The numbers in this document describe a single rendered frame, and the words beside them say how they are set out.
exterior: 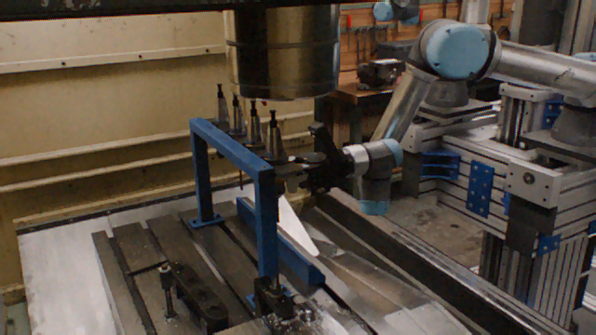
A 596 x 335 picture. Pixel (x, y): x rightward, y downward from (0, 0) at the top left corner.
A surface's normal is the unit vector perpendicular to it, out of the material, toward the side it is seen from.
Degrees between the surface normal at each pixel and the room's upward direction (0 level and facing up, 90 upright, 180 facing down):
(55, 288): 26
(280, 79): 90
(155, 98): 90
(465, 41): 88
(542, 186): 90
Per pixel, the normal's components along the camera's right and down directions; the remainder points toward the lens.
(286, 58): 0.08, 0.36
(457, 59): -0.14, 0.33
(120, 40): 0.48, 0.32
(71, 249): 0.18, -0.72
